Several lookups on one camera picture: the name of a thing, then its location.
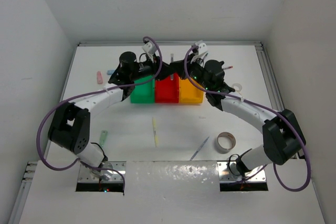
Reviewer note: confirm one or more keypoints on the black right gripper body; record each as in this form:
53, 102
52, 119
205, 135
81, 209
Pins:
196, 71

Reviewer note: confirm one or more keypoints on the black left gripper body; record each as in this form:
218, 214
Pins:
146, 68

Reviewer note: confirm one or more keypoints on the blue ink pen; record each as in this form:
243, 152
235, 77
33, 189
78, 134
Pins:
199, 149

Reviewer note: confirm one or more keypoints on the dark red ink pen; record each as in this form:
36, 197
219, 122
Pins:
172, 70

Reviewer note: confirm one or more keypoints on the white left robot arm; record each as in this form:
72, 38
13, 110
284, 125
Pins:
70, 127

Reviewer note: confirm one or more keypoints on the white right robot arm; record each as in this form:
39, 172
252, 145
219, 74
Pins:
281, 133

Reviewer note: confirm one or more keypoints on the blue eraser stick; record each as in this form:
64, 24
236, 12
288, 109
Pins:
110, 72

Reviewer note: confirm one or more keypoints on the red plastic bin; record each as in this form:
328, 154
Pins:
167, 90

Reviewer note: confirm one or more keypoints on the yellow plastic bin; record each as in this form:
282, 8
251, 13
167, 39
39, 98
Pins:
188, 93

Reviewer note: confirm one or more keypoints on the green plastic bin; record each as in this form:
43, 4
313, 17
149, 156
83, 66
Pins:
143, 94

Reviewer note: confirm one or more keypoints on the small clear tape roll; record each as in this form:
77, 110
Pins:
237, 87

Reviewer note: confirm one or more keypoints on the pink eraser stick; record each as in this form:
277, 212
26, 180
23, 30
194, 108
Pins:
99, 78

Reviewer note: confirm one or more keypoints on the wide clear tape roll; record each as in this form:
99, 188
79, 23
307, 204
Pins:
225, 142

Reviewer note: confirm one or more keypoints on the green eraser stick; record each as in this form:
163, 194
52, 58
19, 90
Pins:
103, 137

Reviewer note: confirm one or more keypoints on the yellow highlighter pen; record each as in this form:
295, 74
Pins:
154, 132

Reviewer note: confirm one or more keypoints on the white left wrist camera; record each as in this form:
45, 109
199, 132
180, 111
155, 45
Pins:
149, 48

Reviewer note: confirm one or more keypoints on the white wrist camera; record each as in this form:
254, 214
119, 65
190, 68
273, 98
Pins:
149, 48
199, 50

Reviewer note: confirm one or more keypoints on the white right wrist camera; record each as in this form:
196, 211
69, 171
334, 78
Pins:
199, 50

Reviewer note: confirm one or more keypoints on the aluminium frame rail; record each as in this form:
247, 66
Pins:
269, 77

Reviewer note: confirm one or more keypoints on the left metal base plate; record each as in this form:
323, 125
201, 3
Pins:
87, 175

